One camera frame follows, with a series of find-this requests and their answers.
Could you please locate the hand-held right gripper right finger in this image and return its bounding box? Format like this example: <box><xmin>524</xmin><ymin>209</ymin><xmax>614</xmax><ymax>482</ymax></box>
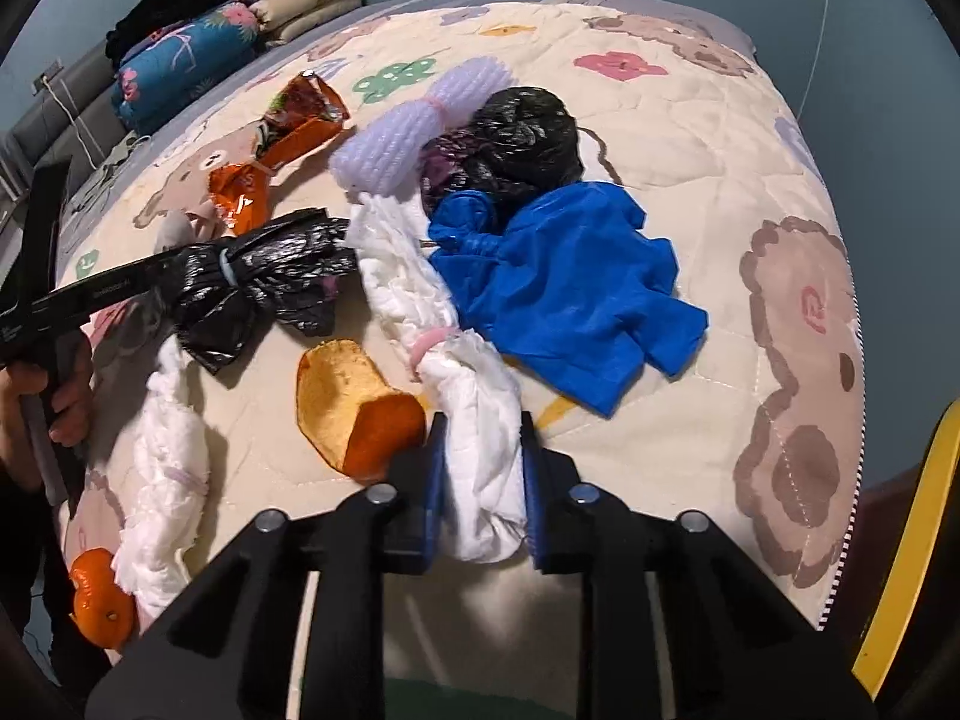
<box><xmin>520</xmin><ymin>411</ymin><xmax>878</xmax><ymax>720</ymax></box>

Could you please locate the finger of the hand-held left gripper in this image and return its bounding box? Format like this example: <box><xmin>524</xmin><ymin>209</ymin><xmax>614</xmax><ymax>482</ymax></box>
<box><xmin>135</xmin><ymin>246</ymin><xmax>197</xmax><ymax>293</ymax></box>

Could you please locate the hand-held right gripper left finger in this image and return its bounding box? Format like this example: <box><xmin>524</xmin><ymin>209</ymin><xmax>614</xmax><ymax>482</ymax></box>
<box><xmin>85</xmin><ymin>412</ymin><xmax>451</xmax><ymax>720</ymax></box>

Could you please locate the black plastic bag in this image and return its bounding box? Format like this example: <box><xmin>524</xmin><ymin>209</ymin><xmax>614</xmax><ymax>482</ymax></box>
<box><xmin>420</xmin><ymin>86</ymin><xmax>582</xmax><ymax>215</ymax></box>
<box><xmin>174</xmin><ymin>208</ymin><xmax>359</xmax><ymax>376</ymax></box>

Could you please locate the white tissue bundle pink band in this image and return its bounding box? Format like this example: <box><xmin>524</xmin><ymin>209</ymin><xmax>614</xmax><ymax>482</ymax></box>
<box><xmin>346</xmin><ymin>191</ymin><xmax>526</xmax><ymax>563</ymax></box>

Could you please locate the orange peel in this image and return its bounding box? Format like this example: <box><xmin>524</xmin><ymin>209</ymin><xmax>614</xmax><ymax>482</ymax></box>
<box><xmin>295</xmin><ymin>339</ymin><xmax>428</xmax><ymax>482</ymax></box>
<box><xmin>69</xmin><ymin>547</ymin><xmax>140</xmax><ymax>650</ymax></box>

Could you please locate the white tissue bundle lilac band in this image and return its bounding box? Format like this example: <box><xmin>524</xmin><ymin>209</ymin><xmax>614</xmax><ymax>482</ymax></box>
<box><xmin>112</xmin><ymin>341</ymin><xmax>212</xmax><ymax>616</ymax></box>

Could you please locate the orange snack wrapper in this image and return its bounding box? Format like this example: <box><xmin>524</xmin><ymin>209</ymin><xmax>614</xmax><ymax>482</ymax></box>
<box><xmin>208</xmin><ymin>69</ymin><xmax>351</xmax><ymax>239</ymax></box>

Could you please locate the yellow trash bin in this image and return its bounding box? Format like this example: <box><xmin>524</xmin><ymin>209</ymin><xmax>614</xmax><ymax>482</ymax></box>
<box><xmin>853</xmin><ymin>399</ymin><xmax>960</xmax><ymax>698</ymax></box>

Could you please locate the person's left forearm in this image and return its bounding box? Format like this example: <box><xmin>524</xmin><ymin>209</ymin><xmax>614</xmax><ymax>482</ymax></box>
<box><xmin>0</xmin><ymin>484</ymin><xmax>113</xmax><ymax>698</ymax></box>

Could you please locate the person's left hand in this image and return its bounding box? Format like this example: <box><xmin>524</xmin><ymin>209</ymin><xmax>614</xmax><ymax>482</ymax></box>
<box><xmin>0</xmin><ymin>334</ymin><xmax>95</xmax><ymax>492</ymax></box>

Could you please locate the grey padded headboard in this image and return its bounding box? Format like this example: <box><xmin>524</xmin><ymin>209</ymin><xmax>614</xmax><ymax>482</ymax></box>
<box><xmin>0</xmin><ymin>0</ymin><xmax>297</xmax><ymax>192</ymax></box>

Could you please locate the blue floral pillow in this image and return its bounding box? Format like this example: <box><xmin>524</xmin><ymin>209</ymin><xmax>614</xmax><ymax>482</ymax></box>
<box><xmin>111</xmin><ymin>1</ymin><xmax>262</xmax><ymax>137</ymax></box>

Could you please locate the blue plastic bag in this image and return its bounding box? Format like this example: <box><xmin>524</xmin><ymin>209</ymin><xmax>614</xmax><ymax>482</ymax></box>
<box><xmin>427</xmin><ymin>181</ymin><xmax>710</xmax><ymax>417</ymax></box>

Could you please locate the black clothing pile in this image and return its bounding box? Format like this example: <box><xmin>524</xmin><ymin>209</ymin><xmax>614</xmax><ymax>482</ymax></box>
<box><xmin>105</xmin><ymin>0</ymin><xmax>226</xmax><ymax>65</ymax></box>

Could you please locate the lilac foam fruit net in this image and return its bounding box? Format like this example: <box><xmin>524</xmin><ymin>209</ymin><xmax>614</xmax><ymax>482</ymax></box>
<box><xmin>330</xmin><ymin>58</ymin><xmax>517</xmax><ymax>196</ymax></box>

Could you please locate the beige folded blanket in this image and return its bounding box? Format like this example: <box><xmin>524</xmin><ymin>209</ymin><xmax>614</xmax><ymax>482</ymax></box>
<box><xmin>250</xmin><ymin>0</ymin><xmax>366</xmax><ymax>46</ymax></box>

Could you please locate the orange peel at edge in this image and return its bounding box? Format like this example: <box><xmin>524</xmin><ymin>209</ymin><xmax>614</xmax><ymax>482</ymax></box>
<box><xmin>69</xmin><ymin>547</ymin><xmax>140</xmax><ymax>650</ymax></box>

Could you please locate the black crumpled plastic bag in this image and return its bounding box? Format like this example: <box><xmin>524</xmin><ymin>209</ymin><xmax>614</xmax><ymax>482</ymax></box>
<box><xmin>420</xmin><ymin>86</ymin><xmax>582</xmax><ymax>215</ymax></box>

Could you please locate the cream bear printed quilt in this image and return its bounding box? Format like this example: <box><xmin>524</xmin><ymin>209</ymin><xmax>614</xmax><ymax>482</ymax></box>
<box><xmin>56</xmin><ymin>0</ymin><xmax>867</xmax><ymax>720</ymax></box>

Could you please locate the white charging cable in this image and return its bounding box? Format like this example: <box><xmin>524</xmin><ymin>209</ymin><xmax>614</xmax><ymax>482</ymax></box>
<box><xmin>41</xmin><ymin>75</ymin><xmax>104</xmax><ymax>166</ymax></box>

